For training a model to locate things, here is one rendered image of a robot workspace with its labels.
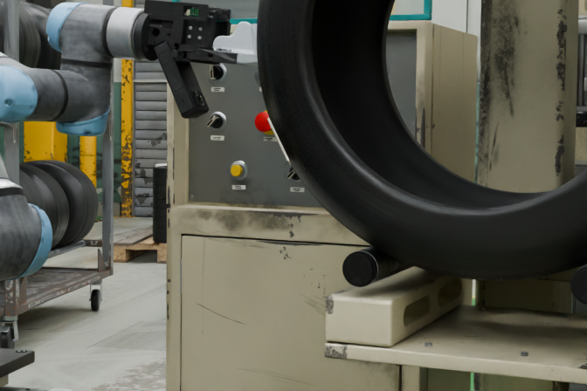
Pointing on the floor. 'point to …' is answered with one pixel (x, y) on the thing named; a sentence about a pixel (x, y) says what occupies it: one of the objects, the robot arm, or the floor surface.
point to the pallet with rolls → (126, 248)
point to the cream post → (527, 107)
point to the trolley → (50, 284)
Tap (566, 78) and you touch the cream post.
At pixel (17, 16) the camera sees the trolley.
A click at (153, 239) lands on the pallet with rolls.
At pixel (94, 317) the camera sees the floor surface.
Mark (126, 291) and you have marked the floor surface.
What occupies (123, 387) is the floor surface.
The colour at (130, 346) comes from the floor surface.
